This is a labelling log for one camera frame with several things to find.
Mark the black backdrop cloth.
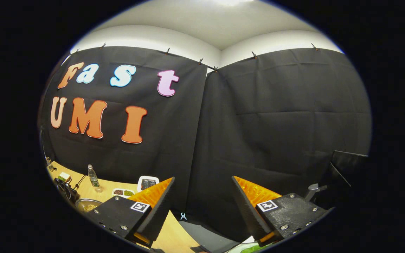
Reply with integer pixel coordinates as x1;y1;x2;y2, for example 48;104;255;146
37;46;372;243

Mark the grey lever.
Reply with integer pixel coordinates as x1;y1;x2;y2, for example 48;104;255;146
305;183;328;201

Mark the white divided bean tray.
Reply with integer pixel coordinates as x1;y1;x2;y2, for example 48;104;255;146
112;188;135;199

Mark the black cable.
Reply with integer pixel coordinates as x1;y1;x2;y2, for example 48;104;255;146
72;174;86;190

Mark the black flat panel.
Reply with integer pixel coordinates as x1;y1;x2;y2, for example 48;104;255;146
324;150;369;209

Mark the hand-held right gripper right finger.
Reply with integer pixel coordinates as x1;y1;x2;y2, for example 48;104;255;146
231;176;330;248

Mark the row of black cloth clips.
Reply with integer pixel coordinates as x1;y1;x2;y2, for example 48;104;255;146
100;43;318;73

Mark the steel pot with black handle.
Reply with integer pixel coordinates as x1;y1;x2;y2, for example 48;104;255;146
75;198;103;214

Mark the white toaster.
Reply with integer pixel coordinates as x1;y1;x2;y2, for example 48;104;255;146
137;176;160;192

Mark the clear plastic bottle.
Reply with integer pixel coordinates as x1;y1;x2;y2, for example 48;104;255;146
88;164;102;193

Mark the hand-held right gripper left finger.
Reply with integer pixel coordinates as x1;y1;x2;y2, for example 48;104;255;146
85;177;175;248

